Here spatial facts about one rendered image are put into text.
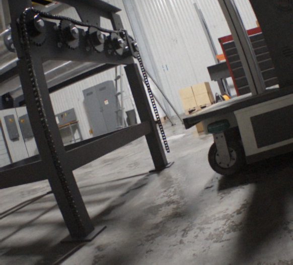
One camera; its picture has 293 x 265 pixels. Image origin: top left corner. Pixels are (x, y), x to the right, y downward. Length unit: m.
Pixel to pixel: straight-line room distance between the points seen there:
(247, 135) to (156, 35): 10.89
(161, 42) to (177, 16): 1.15
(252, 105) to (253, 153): 0.21
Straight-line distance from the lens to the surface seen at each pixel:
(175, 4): 12.25
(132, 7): 12.51
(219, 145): 1.54
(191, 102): 9.73
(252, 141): 1.44
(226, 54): 3.68
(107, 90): 12.12
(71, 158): 1.35
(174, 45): 12.00
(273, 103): 1.41
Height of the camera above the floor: 0.39
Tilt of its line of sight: 1 degrees down
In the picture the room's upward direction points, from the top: 17 degrees counter-clockwise
